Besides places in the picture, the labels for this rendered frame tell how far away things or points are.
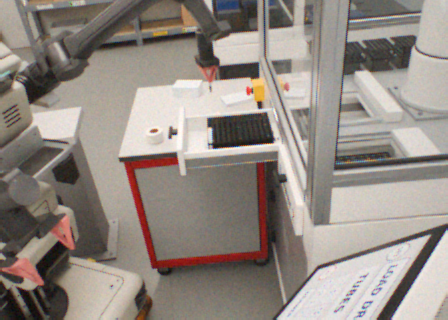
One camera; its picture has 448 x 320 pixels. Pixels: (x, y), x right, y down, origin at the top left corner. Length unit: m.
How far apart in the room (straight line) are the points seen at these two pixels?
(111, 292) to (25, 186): 1.05
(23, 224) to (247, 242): 1.26
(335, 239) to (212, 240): 0.99
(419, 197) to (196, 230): 1.12
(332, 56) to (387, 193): 0.36
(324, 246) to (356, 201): 0.15
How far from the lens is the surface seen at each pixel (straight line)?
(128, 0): 1.10
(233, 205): 1.81
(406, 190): 1.00
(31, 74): 1.28
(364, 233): 1.05
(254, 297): 2.03
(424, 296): 0.59
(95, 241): 2.30
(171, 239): 1.94
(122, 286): 1.81
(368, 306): 0.60
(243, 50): 2.18
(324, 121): 0.83
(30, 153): 1.25
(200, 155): 1.35
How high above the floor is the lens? 1.64
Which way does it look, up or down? 34 degrees down
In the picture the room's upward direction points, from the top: 6 degrees counter-clockwise
